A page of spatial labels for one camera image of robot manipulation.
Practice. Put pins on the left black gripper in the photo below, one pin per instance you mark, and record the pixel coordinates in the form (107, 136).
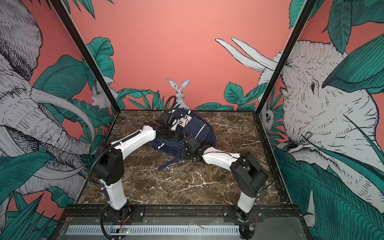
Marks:
(176, 138)

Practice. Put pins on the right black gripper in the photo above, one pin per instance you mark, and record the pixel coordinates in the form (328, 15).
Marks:
(184, 155)

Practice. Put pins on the navy blue student backpack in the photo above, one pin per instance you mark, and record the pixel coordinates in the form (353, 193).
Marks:
(189, 123)

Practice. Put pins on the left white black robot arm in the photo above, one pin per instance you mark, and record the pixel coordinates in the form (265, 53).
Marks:
(108, 168)

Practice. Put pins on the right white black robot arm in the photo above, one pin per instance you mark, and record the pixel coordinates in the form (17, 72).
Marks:
(248, 173)

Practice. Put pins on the white perforated cable duct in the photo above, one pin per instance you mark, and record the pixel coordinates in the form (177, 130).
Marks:
(163, 230)

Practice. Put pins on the black front mounting rail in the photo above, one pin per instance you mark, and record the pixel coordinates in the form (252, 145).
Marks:
(139, 212)

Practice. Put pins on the left black frame post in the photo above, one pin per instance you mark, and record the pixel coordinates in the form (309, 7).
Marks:
(66, 19)

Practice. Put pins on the black frame post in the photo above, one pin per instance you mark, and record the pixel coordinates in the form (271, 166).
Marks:
(298, 27)
(66, 19)

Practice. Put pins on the right black frame post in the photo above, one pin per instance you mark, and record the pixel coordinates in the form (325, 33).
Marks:
(298, 27)

